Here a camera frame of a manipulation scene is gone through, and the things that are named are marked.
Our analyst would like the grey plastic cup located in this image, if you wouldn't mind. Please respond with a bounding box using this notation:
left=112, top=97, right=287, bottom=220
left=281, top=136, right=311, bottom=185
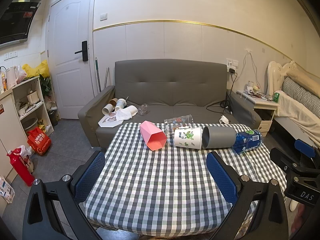
left=202, top=126, right=236, bottom=149

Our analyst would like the black door handle lock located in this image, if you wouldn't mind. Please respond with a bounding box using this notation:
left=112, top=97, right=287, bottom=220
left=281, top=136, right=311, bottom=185
left=75, top=41, right=88, bottom=62

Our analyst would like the black range hood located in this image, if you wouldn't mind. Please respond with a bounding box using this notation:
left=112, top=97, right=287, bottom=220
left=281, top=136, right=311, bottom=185
left=1, top=0, right=41, bottom=48

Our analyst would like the white shelf unit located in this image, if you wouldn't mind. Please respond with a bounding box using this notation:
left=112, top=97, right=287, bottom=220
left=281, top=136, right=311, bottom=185
left=12, top=76, right=54, bottom=136

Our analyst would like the white tissue on sofa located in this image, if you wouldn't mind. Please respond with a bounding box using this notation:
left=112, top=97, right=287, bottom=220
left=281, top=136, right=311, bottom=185
left=116, top=108, right=132, bottom=121

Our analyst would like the blue plastic packaged cup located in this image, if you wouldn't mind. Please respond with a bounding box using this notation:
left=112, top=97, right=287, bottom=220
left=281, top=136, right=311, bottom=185
left=232, top=129, right=263, bottom=154

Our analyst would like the black power cable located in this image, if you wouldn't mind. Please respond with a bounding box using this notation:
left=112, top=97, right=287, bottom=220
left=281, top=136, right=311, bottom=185
left=205, top=69, right=238, bottom=114

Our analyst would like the bed with white headboard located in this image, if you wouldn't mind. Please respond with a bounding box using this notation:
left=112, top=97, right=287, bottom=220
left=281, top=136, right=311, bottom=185
left=267, top=61, right=319, bottom=147

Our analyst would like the yellow plastic bag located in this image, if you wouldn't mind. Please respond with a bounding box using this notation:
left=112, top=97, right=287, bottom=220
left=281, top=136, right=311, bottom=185
left=22, top=60, right=50, bottom=78

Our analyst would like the pink faceted cup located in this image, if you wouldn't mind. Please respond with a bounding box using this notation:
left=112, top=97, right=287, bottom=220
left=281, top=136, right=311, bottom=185
left=140, top=121, right=167, bottom=151

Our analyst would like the white paper cup on sofa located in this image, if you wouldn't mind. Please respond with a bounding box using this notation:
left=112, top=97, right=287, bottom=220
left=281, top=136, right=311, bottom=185
left=102, top=103, right=114, bottom=115

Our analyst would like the printed paper cup on sofa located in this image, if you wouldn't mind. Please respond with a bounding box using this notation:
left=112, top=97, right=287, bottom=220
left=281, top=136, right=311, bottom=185
left=114, top=99, right=127, bottom=112

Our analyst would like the grey sofa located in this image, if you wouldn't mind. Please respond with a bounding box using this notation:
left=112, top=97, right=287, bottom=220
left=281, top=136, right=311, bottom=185
left=78, top=59, right=261, bottom=148

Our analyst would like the white frog paper cup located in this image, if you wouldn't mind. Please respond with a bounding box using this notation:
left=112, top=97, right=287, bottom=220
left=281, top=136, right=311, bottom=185
left=174, top=127, right=202, bottom=150

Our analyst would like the wall power socket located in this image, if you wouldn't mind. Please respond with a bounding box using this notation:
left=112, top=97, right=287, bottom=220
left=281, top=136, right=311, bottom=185
left=226, top=58, right=239, bottom=73

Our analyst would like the pink electric kettle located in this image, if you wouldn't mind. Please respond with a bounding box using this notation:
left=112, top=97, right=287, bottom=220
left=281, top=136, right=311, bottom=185
left=6, top=66, right=20, bottom=89

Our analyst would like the white door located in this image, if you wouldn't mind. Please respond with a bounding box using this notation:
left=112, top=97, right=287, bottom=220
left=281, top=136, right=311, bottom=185
left=47, top=0, right=94, bottom=119

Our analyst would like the green soda can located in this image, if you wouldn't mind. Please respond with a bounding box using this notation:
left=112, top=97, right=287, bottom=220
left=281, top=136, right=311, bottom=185
left=272, top=92, right=280, bottom=103

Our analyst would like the white charger on sofa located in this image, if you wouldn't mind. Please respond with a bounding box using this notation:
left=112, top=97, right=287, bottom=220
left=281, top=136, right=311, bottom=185
left=219, top=115, right=229, bottom=124

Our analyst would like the white bedside table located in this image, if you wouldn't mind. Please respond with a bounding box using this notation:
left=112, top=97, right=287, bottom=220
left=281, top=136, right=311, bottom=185
left=236, top=90, right=279, bottom=137

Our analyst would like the red shopping bag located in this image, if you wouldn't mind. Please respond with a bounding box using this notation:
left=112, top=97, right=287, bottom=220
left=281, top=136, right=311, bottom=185
left=27, top=127, right=52, bottom=155

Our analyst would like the checkered tablecloth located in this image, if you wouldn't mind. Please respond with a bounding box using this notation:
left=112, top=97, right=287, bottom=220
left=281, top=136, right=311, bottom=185
left=83, top=122, right=288, bottom=238

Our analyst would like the clear plastic cup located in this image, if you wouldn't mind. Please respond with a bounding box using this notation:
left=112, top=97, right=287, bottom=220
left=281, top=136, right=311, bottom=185
left=164, top=114, right=194, bottom=135

